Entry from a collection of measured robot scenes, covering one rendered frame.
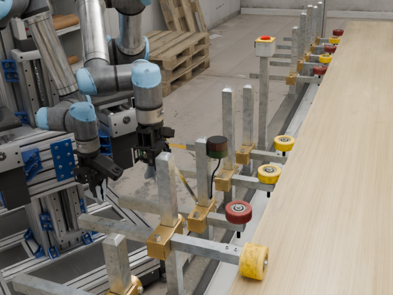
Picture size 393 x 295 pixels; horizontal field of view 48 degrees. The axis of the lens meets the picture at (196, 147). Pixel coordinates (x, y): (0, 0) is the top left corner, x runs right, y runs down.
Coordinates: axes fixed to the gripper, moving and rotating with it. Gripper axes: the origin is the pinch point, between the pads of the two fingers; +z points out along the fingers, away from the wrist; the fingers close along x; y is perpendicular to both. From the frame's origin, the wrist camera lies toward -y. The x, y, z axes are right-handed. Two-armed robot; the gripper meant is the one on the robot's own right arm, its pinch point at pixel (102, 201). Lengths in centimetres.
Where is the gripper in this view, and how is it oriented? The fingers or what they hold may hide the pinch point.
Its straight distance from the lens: 156.7
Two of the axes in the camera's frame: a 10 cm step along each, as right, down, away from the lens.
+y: -9.3, -1.4, 3.5
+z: 0.4, 8.9, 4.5
